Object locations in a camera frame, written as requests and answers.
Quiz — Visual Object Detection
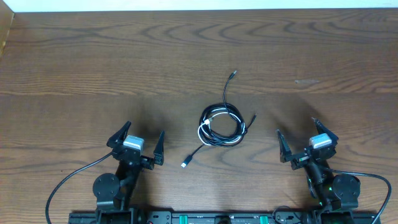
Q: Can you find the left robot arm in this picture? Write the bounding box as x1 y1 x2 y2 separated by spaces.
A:
93 121 165 224

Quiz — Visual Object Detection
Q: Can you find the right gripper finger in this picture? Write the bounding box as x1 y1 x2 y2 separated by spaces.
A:
276 129 292 163
312 118 339 141

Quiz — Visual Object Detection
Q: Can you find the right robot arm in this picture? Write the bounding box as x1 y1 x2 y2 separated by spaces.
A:
276 118 361 223

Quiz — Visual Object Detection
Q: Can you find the black usb cable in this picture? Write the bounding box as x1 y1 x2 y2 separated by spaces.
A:
180 107 246 169
197 70 257 147

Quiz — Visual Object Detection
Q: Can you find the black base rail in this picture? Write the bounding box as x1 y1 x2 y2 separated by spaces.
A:
68 210 382 224

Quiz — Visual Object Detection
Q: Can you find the left camera cable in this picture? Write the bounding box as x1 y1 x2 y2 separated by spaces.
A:
45 151 114 224

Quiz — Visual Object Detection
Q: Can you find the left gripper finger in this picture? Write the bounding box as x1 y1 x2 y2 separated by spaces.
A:
106 121 131 148
154 131 165 166

